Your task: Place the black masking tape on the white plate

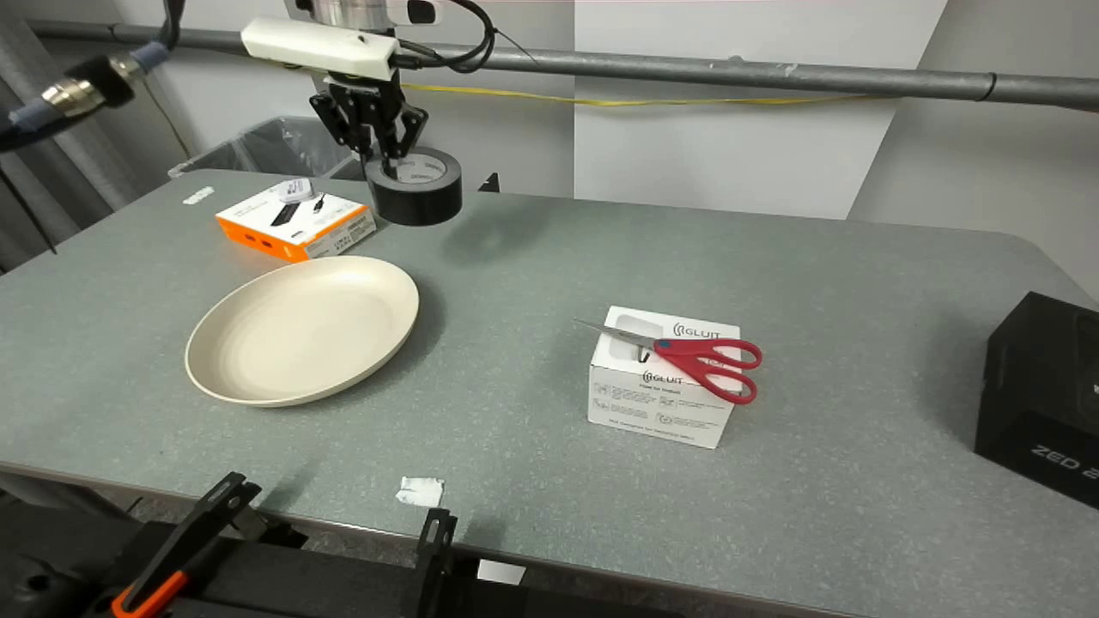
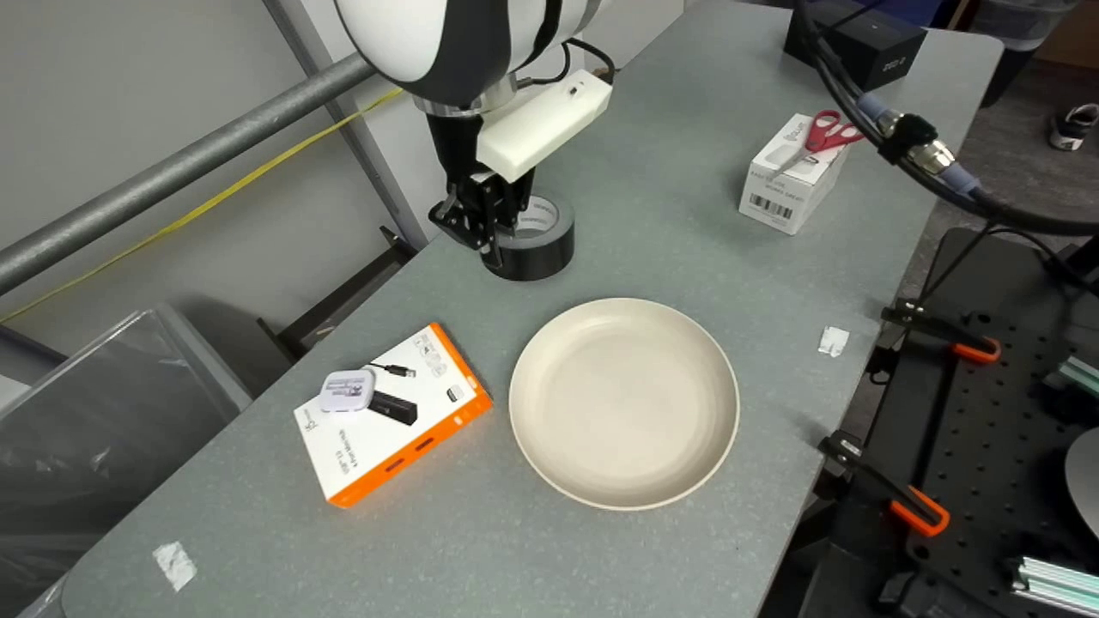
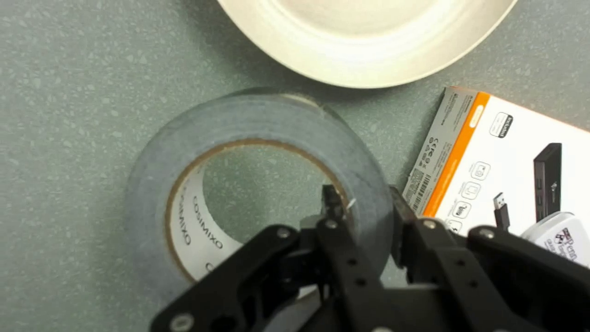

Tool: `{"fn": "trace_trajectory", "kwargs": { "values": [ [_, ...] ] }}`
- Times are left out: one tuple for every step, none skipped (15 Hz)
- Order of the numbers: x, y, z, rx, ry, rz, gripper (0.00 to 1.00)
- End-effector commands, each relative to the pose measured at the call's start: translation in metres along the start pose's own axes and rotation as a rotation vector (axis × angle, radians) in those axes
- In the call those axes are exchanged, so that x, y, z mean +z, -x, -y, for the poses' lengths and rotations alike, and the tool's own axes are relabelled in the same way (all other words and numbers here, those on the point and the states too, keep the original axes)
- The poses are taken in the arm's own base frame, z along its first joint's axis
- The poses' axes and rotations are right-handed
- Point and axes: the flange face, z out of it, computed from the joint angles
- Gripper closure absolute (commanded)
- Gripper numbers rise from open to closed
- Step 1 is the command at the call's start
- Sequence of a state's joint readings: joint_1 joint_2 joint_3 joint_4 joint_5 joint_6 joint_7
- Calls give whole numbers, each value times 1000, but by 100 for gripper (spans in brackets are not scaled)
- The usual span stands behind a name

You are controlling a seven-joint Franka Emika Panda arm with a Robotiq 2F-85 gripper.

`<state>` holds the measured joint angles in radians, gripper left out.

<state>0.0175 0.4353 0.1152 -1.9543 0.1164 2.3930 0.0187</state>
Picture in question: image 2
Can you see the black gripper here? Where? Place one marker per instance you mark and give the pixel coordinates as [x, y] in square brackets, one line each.
[466, 159]

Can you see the black masking tape roll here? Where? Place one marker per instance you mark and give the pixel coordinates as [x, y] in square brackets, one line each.
[546, 256]

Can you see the white black Franka robot arm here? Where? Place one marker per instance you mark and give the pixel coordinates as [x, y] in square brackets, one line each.
[459, 38]

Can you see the cream white round plate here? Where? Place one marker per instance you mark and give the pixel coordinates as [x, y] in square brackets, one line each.
[622, 404]

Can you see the crumpled white tape piece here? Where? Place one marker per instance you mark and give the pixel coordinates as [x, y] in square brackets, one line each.
[834, 340]

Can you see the flat white tape label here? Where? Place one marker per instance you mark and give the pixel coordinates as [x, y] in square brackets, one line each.
[172, 564]

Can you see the black metal stand foot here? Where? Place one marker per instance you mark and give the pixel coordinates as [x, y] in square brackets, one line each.
[345, 295]

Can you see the orange white product box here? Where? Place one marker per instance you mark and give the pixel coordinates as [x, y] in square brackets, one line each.
[398, 418]

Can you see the small white cardboard box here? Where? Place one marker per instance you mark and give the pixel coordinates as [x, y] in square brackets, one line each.
[791, 176]

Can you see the grey metal pipe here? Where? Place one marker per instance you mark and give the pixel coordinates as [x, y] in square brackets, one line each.
[172, 171]

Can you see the black perforated base board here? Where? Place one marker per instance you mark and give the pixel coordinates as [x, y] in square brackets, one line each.
[999, 458]

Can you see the silver aluminium extrusion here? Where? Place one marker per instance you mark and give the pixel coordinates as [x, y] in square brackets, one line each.
[1060, 585]

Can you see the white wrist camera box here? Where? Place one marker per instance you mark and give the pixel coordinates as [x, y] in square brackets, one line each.
[545, 120]

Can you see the grey vertical metal post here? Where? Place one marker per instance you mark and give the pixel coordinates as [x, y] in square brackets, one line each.
[356, 123]

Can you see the black camera packaging box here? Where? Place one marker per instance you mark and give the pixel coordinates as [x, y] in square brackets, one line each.
[864, 42]

